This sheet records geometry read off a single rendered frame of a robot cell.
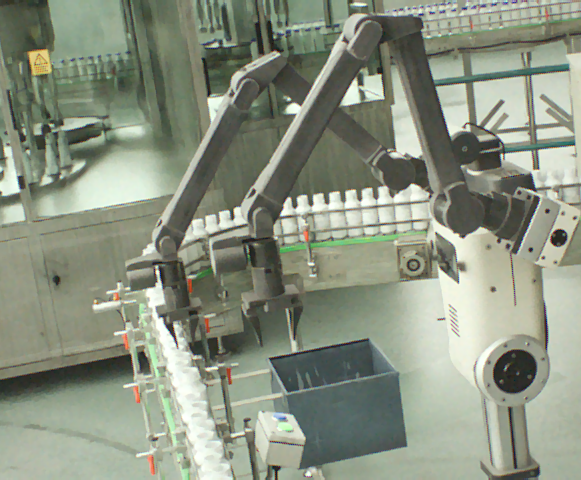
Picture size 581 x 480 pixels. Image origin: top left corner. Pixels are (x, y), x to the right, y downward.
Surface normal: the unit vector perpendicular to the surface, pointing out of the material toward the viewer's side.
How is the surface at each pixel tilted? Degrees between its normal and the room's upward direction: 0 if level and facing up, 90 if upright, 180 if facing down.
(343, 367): 90
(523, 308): 101
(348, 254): 90
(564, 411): 0
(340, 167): 90
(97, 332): 90
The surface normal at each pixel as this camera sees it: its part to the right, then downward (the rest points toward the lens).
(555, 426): -0.14, -0.96
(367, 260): -0.12, 0.27
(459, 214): 0.19, 0.21
